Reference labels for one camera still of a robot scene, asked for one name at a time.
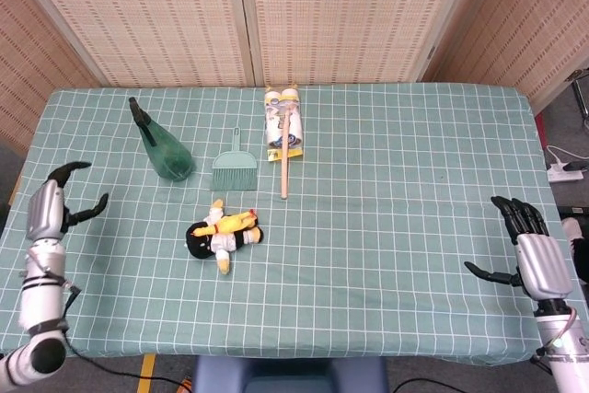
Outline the yellow rubber chicken toy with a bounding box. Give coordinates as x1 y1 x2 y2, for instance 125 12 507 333
191 209 259 237

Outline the bamboo folding screen panel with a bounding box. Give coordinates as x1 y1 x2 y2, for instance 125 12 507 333
0 0 100 157
0 0 257 89
235 0 501 87
421 0 589 114

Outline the metal chair leg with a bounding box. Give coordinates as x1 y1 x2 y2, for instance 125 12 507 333
568 68 589 127

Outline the black trouser leg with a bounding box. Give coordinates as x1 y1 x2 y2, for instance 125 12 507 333
570 237 589 283

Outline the green checked tablecloth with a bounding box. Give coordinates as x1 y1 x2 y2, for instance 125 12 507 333
0 83 589 364

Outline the small green hand broom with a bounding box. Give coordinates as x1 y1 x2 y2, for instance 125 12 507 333
210 127 259 192

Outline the yellow floor tape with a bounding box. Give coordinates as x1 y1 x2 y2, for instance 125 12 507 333
136 353 157 393

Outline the lint roller refill pack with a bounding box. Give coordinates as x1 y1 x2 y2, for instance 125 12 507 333
263 84 306 163

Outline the white power cable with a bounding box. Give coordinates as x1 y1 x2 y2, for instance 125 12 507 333
545 144 576 168

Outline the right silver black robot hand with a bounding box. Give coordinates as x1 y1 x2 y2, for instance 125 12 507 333
463 195 574 300

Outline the black floor cable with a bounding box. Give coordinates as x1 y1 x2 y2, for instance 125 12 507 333
390 376 466 393

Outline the black white plush doll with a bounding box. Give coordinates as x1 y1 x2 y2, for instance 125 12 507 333
183 199 264 276

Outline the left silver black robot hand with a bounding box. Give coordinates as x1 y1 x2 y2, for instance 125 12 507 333
26 161 110 241

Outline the white power strip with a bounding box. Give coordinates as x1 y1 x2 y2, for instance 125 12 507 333
547 166 584 183

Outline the white shoe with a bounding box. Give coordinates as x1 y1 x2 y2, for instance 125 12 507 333
561 216 583 242

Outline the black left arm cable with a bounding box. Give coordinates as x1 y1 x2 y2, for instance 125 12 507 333
64 337 188 388

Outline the green spray bottle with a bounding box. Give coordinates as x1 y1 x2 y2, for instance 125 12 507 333
127 96 197 181

